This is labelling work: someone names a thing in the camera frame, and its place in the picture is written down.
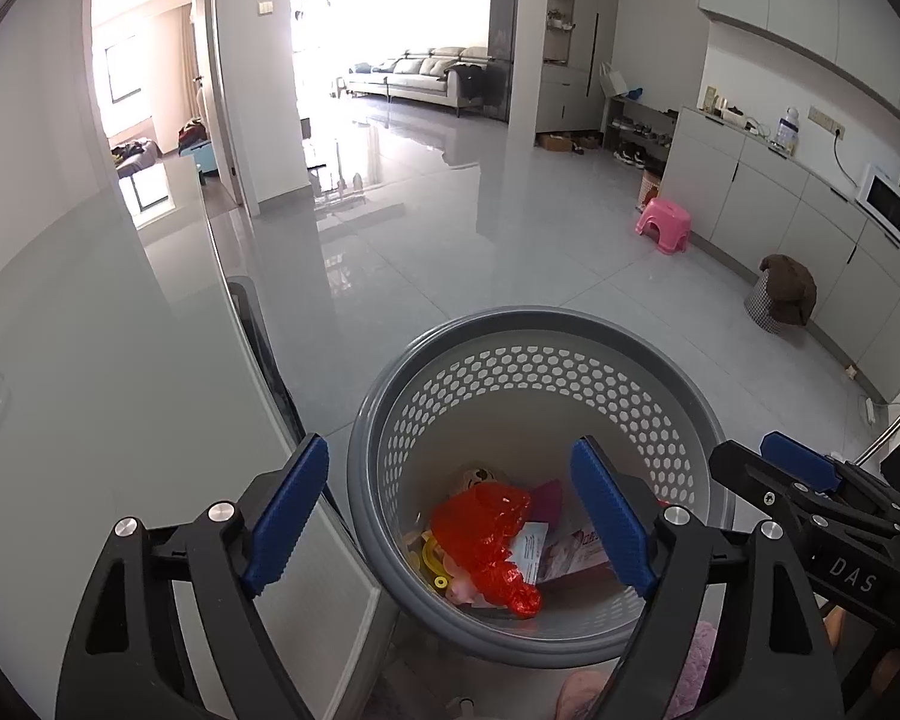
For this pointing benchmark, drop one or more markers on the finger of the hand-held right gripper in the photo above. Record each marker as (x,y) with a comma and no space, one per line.
(799,457)
(750,476)

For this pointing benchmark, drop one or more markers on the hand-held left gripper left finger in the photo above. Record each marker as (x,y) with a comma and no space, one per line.
(285,517)

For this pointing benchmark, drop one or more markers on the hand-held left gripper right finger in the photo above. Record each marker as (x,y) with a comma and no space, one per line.
(611,517)

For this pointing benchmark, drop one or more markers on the pink plastic shuttlecock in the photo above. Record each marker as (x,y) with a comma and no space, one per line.
(547,502)

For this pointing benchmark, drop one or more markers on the red plastic bag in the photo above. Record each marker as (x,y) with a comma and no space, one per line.
(480,532)

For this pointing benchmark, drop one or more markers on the beige plush toy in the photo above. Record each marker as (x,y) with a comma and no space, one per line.
(480,477)

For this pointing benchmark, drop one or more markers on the yellow plastic container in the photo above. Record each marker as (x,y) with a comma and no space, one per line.
(431,559)

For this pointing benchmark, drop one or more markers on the pink pig toy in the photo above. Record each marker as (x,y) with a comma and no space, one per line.
(469,594)

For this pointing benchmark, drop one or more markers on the grey perforated plastic basket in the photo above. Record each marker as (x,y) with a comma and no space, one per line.
(540,345)

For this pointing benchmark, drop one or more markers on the person's right hand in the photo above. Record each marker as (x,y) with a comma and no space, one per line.
(889,675)

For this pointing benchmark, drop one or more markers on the white power strip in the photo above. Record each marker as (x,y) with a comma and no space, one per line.
(871,411)

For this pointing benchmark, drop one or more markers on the checked fabric basket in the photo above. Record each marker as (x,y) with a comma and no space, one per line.
(759,307)

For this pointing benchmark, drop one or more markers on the pink fuzzy clothing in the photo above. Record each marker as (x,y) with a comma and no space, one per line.
(694,660)

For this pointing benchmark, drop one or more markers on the brown cloth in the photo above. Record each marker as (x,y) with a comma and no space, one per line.
(791,285)

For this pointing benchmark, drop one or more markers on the white sideboard cabinet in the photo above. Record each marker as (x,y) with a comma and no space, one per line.
(765,195)

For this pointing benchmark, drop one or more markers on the pink plastic stool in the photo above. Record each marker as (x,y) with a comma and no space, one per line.
(664,223)

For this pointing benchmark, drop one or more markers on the white microwave oven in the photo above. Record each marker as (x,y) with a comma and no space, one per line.
(885,202)

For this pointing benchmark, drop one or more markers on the white plastic jug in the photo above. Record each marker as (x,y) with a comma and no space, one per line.
(786,131)

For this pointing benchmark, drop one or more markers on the shoe rack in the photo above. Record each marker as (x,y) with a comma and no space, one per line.
(641,124)

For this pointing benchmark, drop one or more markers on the bed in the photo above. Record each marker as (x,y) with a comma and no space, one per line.
(135,159)

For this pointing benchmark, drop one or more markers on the white paper bag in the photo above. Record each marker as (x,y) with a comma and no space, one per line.
(613,81)

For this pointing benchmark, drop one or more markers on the tall grey cabinet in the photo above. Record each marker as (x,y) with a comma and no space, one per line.
(570,90)

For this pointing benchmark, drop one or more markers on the white door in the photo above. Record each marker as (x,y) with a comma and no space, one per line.
(214,90)

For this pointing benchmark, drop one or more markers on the grey sofa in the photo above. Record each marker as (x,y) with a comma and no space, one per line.
(420,79)

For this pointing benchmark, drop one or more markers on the beige curtain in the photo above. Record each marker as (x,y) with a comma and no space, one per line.
(190,67)

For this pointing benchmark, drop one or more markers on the dark refrigerator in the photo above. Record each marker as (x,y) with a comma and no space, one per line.
(501,52)

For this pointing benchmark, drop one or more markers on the wall power socket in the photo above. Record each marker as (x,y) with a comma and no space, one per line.
(825,120)

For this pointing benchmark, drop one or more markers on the white wall cabinets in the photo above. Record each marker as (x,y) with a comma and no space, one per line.
(795,0)

